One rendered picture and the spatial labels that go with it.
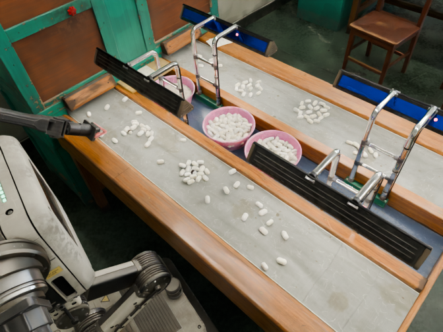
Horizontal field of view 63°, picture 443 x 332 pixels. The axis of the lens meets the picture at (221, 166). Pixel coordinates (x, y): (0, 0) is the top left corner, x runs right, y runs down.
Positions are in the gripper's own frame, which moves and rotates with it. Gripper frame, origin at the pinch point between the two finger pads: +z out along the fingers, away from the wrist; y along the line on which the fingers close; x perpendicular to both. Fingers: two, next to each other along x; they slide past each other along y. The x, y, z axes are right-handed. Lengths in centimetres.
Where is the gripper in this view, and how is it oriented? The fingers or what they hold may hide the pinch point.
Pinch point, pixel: (105, 132)
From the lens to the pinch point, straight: 180.3
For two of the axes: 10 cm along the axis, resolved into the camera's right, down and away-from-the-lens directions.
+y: -7.1, -4.9, 5.1
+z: 5.8, 0.0, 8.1
